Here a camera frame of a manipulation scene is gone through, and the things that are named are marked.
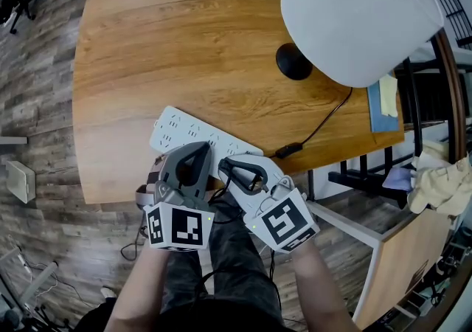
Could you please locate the beige cloth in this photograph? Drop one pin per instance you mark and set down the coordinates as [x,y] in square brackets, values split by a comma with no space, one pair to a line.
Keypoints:
[439,183]

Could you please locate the person's camouflage trousers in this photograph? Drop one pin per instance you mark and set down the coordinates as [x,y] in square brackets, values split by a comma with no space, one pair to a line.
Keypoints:
[236,249]

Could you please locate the lavender cloth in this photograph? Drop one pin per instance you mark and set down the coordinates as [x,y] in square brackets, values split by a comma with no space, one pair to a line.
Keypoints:
[398,179]

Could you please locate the black railing with wooden rail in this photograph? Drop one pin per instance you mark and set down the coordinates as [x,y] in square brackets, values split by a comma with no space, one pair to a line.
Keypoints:
[451,102]

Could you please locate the blue notebook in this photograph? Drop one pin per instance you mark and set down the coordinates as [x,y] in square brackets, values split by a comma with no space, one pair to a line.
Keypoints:
[374,113]

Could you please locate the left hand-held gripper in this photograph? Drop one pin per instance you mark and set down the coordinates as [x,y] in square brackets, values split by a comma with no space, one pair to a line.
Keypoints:
[184,227]

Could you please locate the person's left forearm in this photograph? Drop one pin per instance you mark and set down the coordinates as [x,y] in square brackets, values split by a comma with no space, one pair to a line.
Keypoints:
[136,293]

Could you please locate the white table lamp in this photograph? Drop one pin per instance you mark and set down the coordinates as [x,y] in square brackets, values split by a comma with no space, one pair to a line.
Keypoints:
[354,17]

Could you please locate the person's black shirt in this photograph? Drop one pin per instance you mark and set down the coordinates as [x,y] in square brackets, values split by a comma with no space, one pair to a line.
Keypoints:
[221,317]

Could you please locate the white waste bin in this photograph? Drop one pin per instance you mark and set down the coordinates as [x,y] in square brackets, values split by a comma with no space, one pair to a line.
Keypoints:
[20,181]

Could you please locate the wooden desk with white legs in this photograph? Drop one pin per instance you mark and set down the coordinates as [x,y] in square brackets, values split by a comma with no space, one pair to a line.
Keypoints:
[166,46]

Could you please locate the white power strip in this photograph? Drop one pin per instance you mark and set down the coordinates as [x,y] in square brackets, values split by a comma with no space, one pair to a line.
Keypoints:
[177,127]

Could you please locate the white socket block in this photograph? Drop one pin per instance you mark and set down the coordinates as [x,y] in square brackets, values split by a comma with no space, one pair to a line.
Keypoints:
[23,264]

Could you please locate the person's right forearm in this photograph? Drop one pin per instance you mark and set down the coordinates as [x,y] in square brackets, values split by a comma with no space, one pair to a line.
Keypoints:
[324,293]

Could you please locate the yellow sticky note pad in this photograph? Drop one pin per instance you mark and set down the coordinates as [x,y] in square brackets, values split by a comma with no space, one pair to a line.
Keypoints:
[389,98]

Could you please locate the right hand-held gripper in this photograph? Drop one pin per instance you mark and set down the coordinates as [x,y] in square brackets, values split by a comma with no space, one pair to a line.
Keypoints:
[284,223]

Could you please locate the small wooden side table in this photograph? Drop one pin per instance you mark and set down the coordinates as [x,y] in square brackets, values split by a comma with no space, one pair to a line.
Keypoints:
[405,260]

